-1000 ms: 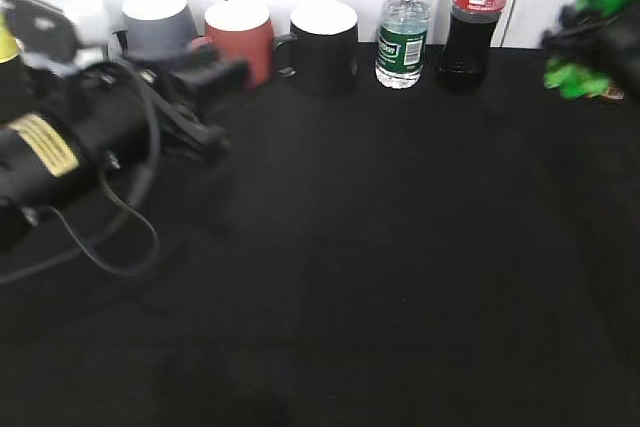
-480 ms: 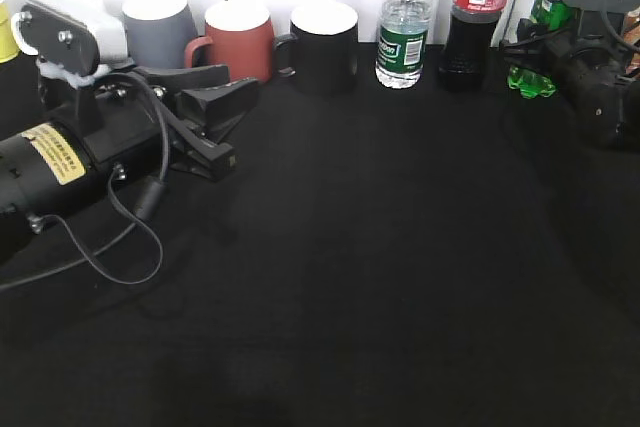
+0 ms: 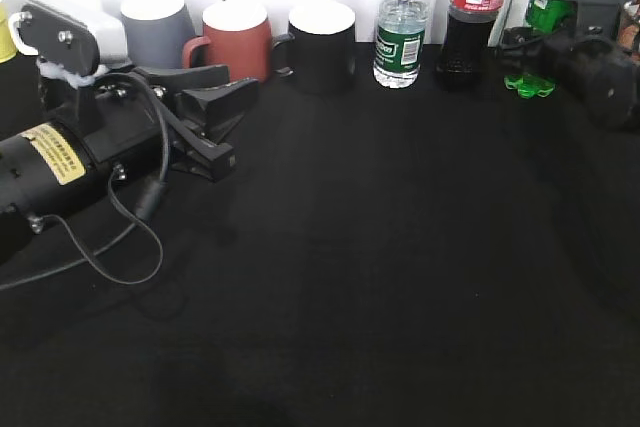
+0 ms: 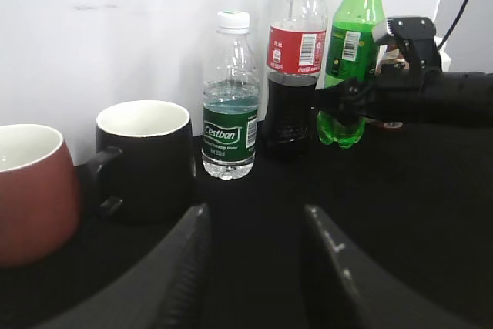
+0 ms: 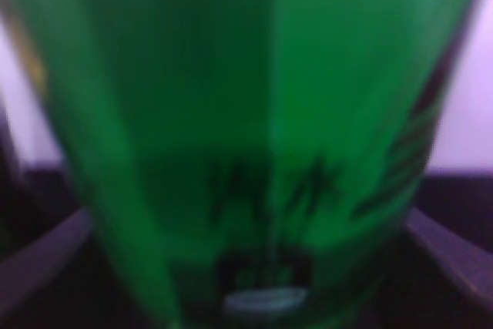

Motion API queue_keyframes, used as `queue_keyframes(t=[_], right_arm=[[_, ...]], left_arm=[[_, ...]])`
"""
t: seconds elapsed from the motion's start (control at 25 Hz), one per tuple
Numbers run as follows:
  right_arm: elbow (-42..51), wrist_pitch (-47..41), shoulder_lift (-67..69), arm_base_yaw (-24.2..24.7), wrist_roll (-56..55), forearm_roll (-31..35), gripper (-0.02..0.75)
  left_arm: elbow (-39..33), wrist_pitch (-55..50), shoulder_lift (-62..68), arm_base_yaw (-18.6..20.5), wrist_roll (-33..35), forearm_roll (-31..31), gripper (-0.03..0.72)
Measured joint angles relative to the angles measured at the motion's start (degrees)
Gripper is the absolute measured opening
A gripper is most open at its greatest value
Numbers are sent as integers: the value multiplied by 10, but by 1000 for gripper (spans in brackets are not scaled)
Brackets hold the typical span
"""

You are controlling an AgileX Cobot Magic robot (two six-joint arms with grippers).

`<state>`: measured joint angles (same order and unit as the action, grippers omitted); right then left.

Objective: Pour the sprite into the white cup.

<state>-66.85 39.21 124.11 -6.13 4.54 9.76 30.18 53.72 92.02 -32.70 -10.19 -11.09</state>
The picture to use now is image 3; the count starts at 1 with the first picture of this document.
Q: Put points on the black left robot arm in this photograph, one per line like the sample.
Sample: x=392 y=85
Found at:
x=37 y=173

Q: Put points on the cestbon water bottle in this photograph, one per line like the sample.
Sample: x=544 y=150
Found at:
x=399 y=36

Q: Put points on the green soda bottle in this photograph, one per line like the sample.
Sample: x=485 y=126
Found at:
x=544 y=16

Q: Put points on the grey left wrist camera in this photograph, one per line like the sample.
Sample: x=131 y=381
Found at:
x=62 y=42

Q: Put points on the brown tea bottle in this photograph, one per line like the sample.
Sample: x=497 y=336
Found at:
x=628 y=30

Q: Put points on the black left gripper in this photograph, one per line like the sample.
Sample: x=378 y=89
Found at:
x=131 y=119

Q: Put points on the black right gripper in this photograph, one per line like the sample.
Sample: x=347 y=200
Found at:
x=593 y=68

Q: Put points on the black mug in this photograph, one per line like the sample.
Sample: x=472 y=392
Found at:
x=317 y=53

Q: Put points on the red mug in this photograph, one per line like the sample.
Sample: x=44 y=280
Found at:
x=236 y=33

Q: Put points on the cola bottle red label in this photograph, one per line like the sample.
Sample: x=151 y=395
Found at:
x=459 y=65

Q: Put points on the yellow cup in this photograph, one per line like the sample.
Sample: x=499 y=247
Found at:
x=7 y=47

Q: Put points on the white mug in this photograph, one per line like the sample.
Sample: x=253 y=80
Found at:
x=107 y=34

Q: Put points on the grey mug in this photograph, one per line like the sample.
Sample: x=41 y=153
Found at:
x=156 y=31

